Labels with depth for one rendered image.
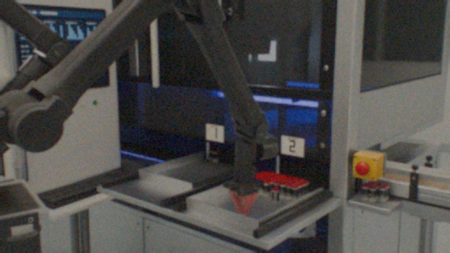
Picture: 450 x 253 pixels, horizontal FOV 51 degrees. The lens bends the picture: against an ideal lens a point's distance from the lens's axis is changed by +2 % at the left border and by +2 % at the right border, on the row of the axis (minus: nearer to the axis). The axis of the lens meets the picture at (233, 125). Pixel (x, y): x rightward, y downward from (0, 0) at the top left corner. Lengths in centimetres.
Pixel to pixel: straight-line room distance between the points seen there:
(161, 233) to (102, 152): 43
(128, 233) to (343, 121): 123
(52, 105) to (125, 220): 151
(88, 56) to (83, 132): 113
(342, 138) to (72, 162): 105
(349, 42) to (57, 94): 88
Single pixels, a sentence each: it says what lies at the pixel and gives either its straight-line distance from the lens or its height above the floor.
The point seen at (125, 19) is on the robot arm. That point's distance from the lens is 86.
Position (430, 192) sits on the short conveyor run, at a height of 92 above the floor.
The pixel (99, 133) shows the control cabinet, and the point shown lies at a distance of 200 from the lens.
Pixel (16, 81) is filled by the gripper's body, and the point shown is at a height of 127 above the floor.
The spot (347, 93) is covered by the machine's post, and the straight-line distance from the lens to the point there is 142.
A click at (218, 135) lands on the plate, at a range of 173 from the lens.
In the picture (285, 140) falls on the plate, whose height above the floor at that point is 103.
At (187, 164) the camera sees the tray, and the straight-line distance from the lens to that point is 183.
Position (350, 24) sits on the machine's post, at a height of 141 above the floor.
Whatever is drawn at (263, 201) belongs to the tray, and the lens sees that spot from 143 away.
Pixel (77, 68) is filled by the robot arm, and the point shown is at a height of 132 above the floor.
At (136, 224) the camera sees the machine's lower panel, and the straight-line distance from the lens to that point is 222.
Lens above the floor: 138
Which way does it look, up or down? 11 degrees down
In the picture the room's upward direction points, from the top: straight up
